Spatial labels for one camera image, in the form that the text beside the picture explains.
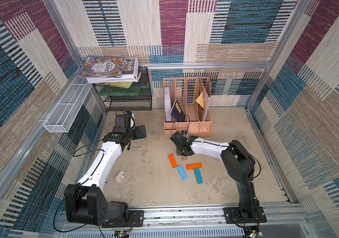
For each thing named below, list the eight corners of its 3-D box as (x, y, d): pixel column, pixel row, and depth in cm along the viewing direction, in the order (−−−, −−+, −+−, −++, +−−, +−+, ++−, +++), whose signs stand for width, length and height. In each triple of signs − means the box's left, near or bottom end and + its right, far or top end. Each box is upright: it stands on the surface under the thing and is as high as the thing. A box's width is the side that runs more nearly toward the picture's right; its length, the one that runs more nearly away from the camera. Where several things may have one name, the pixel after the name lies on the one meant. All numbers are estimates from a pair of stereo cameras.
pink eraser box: (115, 181, 87) (113, 178, 85) (123, 172, 91) (121, 169, 88) (119, 184, 86) (117, 181, 83) (126, 175, 90) (125, 172, 87)
